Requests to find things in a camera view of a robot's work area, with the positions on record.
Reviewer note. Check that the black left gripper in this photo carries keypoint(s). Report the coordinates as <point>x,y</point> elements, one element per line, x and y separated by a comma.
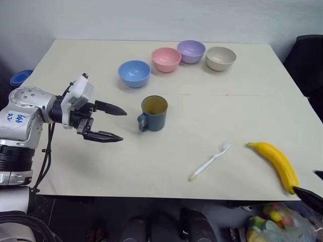
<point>84,117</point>

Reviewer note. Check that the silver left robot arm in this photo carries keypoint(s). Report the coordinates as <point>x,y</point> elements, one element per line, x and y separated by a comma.
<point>24,118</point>

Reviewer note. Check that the dark blue mug yellow inside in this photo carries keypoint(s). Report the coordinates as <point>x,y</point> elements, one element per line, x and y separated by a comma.
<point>156,121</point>

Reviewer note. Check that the white toothbrush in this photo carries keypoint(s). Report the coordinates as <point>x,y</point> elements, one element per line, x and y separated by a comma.
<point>212,160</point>

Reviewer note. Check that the plastic bag of toy fruit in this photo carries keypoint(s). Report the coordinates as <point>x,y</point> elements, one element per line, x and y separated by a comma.
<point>277,224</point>

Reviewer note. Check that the yellow banana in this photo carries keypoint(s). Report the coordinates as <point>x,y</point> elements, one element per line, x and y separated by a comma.
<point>277,158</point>

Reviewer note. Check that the blue bowl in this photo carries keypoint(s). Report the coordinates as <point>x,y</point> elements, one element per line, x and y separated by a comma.
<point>135,75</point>

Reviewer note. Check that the pink bowl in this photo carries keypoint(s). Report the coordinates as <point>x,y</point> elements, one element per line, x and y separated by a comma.
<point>166,61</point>

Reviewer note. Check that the purple bowl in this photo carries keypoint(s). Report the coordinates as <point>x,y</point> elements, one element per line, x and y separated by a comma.
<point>191,53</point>

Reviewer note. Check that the black chair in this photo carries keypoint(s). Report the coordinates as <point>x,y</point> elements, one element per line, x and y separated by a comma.
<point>309,65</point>

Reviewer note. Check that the silver robot torso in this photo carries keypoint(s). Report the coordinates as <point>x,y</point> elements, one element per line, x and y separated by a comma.
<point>13,201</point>

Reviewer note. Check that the beige bowl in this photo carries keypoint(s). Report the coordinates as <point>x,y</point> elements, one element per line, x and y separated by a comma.
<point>220,60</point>

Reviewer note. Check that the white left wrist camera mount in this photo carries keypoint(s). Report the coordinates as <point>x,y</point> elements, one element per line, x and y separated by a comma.
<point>78,93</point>

